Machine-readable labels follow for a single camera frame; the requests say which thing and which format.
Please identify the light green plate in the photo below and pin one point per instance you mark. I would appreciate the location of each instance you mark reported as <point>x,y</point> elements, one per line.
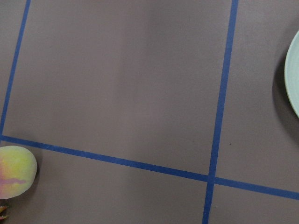
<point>291,74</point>

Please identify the peach fruit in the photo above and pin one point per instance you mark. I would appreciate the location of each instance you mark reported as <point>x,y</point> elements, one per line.
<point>18,168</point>

